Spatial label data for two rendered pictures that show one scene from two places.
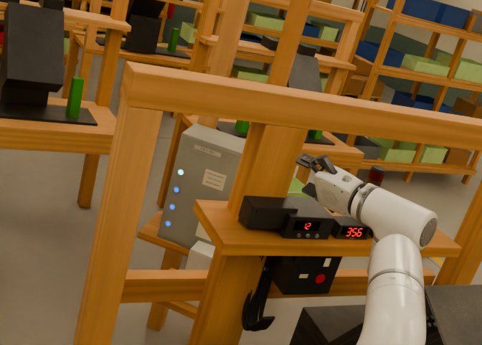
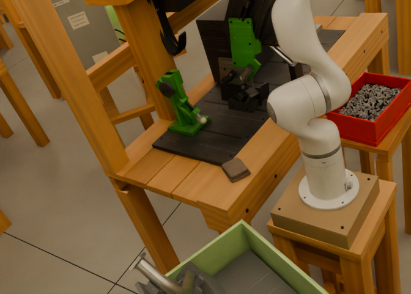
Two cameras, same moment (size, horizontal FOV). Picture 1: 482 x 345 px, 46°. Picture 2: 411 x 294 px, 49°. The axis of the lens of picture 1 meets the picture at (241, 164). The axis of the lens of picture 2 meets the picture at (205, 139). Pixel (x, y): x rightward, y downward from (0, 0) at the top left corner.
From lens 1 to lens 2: 0.51 m
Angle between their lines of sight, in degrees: 18
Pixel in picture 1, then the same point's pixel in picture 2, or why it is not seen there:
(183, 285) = (120, 58)
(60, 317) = (61, 192)
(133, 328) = not seen: hidden behind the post
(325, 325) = (214, 16)
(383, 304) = not seen: outside the picture
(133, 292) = (96, 84)
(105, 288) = (78, 84)
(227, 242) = not seen: outside the picture
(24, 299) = (29, 203)
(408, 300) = not seen: outside the picture
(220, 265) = (130, 25)
